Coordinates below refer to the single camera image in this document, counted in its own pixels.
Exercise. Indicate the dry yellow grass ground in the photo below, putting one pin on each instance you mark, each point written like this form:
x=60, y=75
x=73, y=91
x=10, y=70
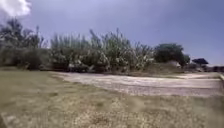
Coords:
x=66, y=106

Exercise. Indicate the shelter with dark roof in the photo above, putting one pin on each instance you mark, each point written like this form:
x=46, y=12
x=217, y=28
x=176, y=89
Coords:
x=200, y=61

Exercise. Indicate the round dark green tree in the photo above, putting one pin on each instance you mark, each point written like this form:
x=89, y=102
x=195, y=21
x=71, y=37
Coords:
x=170, y=53

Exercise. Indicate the grey gravel road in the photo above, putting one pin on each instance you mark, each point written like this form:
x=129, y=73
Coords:
x=150, y=83

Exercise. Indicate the stand of tall green plants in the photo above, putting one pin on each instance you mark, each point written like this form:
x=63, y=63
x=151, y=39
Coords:
x=100, y=53

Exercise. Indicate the tall dark green tree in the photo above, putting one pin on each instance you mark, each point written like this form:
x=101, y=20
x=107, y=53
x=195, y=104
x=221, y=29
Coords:
x=16, y=36

